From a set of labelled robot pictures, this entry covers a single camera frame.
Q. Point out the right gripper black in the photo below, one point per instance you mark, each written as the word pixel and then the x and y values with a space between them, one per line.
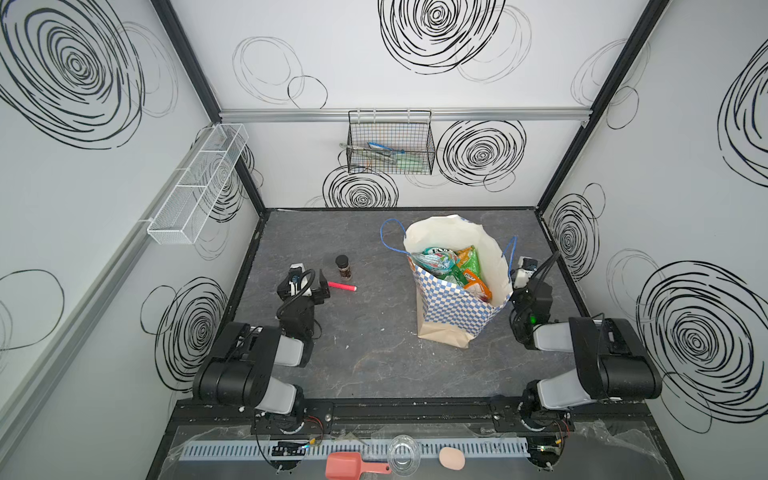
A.
pixel 531 291

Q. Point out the green snack packet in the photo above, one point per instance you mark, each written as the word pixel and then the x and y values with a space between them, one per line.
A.
pixel 467 266

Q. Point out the checkered paper bag blue handles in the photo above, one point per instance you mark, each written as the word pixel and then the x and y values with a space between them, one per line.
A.
pixel 446 313

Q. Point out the teal Fox's candy bag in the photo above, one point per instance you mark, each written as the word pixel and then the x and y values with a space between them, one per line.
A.
pixel 437 261

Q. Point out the orange snack packet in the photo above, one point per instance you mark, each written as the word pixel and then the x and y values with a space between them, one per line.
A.
pixel 475 286

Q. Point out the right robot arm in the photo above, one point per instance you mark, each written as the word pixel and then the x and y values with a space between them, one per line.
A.
pixel 611 363

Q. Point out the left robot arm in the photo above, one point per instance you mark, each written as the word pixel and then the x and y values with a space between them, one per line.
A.
pixel 238 371

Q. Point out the pink marker pen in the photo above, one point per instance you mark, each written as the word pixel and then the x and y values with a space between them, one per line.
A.
pixel 342 286

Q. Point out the small dark spice bottle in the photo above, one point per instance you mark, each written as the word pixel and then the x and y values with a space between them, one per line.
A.
pixel 343 266

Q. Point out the pink plastic scoop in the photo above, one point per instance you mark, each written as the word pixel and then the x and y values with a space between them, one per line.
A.
pixel 350 466

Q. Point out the pink oval sponge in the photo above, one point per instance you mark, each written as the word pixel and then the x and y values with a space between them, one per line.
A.
pixel 452 458

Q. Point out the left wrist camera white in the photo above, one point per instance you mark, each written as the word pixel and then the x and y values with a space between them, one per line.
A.
pixel 295 278

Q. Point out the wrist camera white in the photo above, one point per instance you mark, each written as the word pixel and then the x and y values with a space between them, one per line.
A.
pixel 526 268
pixel 295 278

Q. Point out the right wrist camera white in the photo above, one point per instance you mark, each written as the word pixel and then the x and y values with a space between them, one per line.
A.
pixel 526 268

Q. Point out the clear acrylic wall shelf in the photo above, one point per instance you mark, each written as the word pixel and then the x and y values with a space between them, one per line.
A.
pixel 189 205

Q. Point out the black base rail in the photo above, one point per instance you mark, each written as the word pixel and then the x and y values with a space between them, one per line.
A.
pixel 332 417

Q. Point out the items in wire basket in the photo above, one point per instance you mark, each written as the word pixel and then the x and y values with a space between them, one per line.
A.
pixel 378 157

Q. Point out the grey slotted cable duct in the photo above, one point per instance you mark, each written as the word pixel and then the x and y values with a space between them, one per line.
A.
pixel 371 449

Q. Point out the black wire wall basket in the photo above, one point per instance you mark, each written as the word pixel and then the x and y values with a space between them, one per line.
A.
pixel 404 129

